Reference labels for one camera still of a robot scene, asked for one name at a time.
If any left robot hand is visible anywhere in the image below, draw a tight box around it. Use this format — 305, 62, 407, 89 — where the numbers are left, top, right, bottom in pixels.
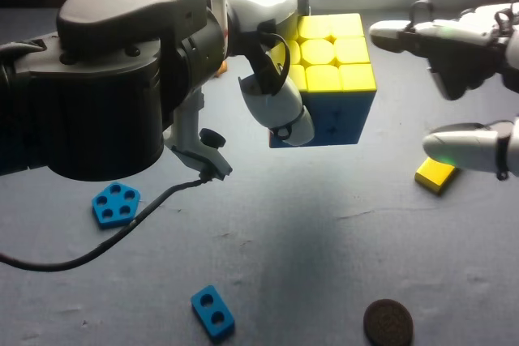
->
180, 0, 316, 148

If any yellow rectangular block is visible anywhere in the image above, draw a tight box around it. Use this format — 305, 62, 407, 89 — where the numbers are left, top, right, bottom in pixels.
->
414, 157, 461, 196

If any dark chocolate sandwich cookie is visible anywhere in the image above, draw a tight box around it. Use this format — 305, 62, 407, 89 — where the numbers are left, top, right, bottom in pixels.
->
362, 298, 415, 346

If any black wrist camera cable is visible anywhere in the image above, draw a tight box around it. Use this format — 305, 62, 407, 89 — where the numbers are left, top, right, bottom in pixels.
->
0, 175, 214, 273

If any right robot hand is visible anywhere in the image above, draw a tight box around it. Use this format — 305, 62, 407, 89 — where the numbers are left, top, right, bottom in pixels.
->
367, 0, 519, 181

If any multicolour puzzle cube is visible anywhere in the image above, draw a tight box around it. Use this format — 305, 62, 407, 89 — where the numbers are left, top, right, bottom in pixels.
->
268, 12, 378, 149

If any blue pentagon block with holes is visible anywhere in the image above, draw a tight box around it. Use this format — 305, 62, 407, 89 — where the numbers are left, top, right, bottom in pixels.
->
91, 182, 142, 230

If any blue two-hole block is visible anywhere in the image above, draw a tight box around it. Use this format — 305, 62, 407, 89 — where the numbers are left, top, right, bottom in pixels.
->
190, 284, 236, 341

